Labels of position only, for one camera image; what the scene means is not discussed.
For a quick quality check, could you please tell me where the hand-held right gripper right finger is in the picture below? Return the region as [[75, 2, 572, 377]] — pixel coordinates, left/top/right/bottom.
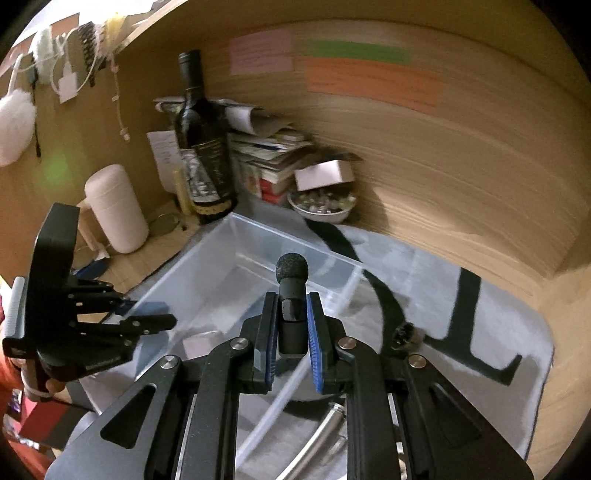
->
[[307, 292, 532, 480]]

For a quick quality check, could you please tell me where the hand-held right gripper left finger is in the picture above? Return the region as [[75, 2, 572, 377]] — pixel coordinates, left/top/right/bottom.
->
[[99, 291, 280, 480]]

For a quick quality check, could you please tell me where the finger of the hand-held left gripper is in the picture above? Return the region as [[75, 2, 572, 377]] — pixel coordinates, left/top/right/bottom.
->
[[68, 276, 138, 319], [74, 313, 177, 346]]

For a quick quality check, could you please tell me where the black foam-tipped microphone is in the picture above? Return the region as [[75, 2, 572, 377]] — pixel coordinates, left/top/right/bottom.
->
[[276, 252, 309, 358]]

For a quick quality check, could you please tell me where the small metal black object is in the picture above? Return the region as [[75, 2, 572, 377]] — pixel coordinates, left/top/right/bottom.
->
[[392, 323, 424, 354]]

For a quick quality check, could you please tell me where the silver metal flashlight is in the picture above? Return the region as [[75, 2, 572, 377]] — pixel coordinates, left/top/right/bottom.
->
[[277, 401, 352, 480]]

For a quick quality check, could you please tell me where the clear plastic storage box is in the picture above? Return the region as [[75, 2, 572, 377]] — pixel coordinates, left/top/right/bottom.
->
[[69, 212, 365, 480]]

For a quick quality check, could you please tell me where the small round mirror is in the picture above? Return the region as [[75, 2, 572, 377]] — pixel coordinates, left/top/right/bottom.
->
[[148, 212, 182, 237]]

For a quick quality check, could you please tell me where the orange cloth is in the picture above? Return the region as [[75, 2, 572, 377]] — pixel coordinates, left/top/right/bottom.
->
[[0, 353, 26, 402]]

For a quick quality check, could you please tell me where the white fluffy pompom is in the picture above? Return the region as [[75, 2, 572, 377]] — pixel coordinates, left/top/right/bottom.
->
[[0, 90, 38, 167]]

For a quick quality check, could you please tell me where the grey mat with black print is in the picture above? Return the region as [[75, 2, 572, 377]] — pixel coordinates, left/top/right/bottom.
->
[[124, 217, 555, 480]]

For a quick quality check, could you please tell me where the yellow tube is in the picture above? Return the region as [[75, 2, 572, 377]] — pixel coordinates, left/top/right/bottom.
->
[[173, 168, 192, 215]]

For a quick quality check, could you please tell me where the white bowl of pebbles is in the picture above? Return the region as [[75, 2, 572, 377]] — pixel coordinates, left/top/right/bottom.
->
[[287, 187, 358, 224]]

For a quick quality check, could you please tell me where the dark red box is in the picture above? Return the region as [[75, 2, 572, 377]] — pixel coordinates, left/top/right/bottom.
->
[[21, 401, 85, 448]]

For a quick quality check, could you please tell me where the white handwritten note sheet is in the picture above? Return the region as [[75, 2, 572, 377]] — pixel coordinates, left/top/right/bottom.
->
[[147, 130, 182, 192]]

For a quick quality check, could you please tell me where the white charger adapter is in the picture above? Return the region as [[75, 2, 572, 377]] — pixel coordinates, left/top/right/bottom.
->
[[58, 71, 80, 103]]

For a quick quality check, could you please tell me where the white folded card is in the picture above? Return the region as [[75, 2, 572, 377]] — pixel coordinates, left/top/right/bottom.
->
[[294, 159, 356, 191]]

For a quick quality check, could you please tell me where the dark wine bottle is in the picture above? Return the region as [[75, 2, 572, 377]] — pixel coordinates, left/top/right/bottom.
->
[[173, 50, 238, 225]]

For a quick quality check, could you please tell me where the stack of books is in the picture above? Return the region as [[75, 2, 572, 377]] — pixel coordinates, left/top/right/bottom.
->
[[228, 124, 319, 206]]

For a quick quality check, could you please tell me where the white plush item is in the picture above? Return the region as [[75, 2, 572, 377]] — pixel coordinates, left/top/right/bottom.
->
[[34, 28, 58, 84]]

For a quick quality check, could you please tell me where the black beaded band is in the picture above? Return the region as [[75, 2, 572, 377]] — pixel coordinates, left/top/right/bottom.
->
[[76, 23, 101, 87]]

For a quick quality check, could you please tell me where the wooden desk hutch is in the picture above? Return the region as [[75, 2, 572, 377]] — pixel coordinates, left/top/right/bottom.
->
[[0, 0, 591, 480]]

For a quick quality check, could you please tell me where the rolled white paper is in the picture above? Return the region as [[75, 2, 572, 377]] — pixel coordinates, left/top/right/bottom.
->
[[154, 95, 265, 134]]

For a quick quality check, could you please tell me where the yellow fabric item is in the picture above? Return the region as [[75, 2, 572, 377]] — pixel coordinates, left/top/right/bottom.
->
[[104, 16, 129, 48]]

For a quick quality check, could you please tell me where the orange sticky note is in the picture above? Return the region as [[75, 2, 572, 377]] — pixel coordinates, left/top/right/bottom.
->
[[305, 58, 444, 114]]

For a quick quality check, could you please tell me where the pink sticky note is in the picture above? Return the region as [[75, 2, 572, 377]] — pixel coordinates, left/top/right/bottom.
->
[[229, 32, 294, 76]]

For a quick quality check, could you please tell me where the green sticky note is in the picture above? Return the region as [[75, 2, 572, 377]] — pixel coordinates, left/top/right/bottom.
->
[[310, 41, 411, 65]]

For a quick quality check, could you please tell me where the pale pink handled thermos cup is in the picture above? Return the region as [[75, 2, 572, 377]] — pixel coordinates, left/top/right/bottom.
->
[[76, 165, 149, 254]]

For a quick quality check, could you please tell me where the black hanging strap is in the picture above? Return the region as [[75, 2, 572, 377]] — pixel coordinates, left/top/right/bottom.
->
[[30, 115, 43, 160]]

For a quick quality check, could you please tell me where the thin white beaded cord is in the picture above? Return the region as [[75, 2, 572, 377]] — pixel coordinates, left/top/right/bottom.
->
[[110, 51, 133, 141]]

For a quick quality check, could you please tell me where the white cable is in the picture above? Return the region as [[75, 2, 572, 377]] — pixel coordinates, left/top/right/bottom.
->
[[9, 34, 100, 93]]

